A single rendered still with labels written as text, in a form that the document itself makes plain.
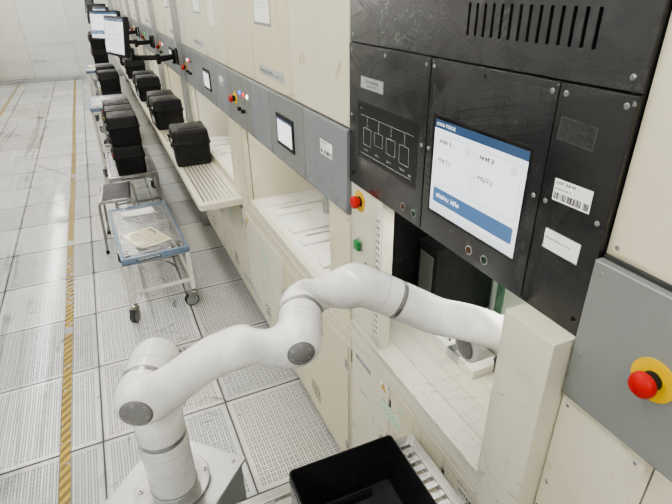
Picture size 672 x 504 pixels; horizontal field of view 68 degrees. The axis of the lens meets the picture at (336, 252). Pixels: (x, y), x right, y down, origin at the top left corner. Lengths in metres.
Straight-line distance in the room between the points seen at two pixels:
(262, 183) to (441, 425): 1.89
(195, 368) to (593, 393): 0.79
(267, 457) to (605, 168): 2.06
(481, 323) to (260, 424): 1.74
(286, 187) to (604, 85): 2.35
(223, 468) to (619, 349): 1.07
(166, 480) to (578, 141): 1.19
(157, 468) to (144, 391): 0.28
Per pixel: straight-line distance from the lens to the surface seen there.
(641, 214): 0.83
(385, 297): 1.07
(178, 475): 1.44
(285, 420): 2.68
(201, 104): 4.30
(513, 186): 0.97
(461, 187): 1.09
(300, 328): 1.05
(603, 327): 0.90
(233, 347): 1.14
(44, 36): 14.53
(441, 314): 1.14
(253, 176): 2.91
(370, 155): 1.42
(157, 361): 1.25
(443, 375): 1.62
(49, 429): 3.01
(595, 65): 0.85
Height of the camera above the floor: 1.94
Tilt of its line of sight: 28 degrees down
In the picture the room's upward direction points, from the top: 1 degrees counter-clockwise
